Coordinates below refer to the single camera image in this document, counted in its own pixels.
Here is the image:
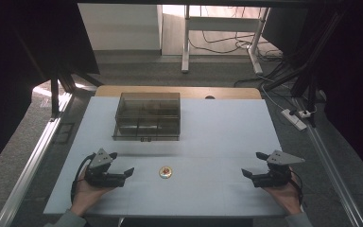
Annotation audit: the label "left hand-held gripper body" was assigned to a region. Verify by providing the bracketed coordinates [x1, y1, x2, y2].
[84, 148, 127, 188]

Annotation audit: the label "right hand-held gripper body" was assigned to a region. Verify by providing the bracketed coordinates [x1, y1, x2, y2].
[251, 149, 306, 188]

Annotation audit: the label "person's right hand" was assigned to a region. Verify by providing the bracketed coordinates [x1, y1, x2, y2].
[263, 176, 303, 217]

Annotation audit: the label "person's left hand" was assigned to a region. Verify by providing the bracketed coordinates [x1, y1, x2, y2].
[70, 166, 114, 217]

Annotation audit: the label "white power strip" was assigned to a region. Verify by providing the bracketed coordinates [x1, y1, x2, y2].
[281, 108, 308, 131]

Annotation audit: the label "dark floor socket plate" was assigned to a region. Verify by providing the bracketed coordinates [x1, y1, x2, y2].
[54, 122, 76, 145]

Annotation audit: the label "clear smoky plastic drawer box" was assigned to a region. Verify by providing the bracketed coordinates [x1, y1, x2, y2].
[112, 92, 182, 142]

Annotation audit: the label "black metal stand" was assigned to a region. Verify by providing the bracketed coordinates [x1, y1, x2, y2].
[48, 67, 105, 121]
[263, 9, 348, 129]

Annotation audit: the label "wooden table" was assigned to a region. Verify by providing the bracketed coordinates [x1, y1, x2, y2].
[94, 84, 263, 100]

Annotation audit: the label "black curtain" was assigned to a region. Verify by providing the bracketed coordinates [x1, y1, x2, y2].
[0, 0, 100, 181]
[308, 0, 363, 185]

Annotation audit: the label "dark monitor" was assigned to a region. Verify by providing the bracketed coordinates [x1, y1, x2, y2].
[261, 7, 310, 55]

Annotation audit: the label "white cabinet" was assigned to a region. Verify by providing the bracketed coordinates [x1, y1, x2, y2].
[78, 3, 164, 52]

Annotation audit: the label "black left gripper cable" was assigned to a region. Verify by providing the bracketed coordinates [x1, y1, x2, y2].
[70, 152, 97, 204]

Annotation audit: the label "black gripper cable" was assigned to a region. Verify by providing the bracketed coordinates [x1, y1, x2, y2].
[70, 152, 97, 204]
[291, 169, 304, 204]

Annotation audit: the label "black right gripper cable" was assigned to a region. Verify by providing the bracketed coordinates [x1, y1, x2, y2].
[291, 169, 304, 204]

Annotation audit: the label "aluminium floor rail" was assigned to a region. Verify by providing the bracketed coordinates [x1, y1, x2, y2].
[294, 97, 363, 227]
[0, 93, 74, 227]

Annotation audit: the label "black floor cables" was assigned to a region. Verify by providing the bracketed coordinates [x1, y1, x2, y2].
[187, 6, 294, 89]

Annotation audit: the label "white metal desk frame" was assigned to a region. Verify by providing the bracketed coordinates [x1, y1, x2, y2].
[181, 4, 270, 76]

